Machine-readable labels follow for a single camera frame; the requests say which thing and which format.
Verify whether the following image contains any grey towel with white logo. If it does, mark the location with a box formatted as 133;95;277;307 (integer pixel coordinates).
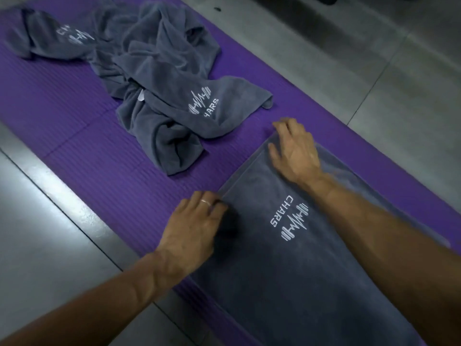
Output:
115;75;273;176
0;6;99;62
88;0;221;101

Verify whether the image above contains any person's right hand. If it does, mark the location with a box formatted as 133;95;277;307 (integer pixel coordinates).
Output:
268;117;323;185

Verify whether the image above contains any person's right forearm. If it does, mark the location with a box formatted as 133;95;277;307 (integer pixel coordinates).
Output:
305;173;461;346

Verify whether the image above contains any person's left hand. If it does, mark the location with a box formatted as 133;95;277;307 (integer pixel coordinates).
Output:
155;191;230;282

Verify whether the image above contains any purple yoga mat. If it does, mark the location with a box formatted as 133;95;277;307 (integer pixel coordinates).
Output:
0;0;461;346

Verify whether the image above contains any person's left forearm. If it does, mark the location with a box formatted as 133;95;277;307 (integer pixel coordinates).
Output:
0;250;193;346

